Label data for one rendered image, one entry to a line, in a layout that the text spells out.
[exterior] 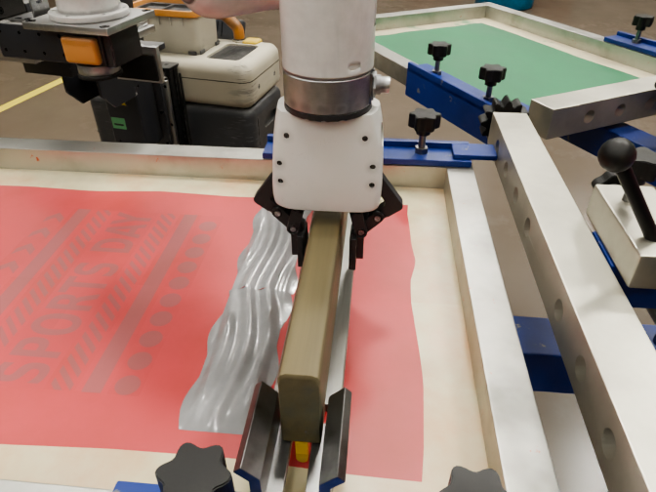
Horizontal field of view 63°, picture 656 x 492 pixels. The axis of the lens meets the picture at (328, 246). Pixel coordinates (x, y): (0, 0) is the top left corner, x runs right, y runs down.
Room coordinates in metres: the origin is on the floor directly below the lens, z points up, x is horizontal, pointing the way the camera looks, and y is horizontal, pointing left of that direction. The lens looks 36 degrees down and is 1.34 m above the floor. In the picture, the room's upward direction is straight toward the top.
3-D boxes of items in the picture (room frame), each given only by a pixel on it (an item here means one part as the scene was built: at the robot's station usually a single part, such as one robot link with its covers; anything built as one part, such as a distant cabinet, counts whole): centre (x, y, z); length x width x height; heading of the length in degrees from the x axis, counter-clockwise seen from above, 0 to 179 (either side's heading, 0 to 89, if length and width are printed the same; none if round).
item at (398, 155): (0.72, -0.06, 0.98); 0.30 x 0.05 x 0.07; 85
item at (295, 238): (0.45, 0.04, 1.04); 0.03 x 0.03 x 0.07; 85
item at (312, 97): (0.44, -0.01, 1.19); 0.09 x 0.07 x 0.03; 85
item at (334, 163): (0.44, 0.00, 1.13); 0.10 x 0.08 x 0.11; 85
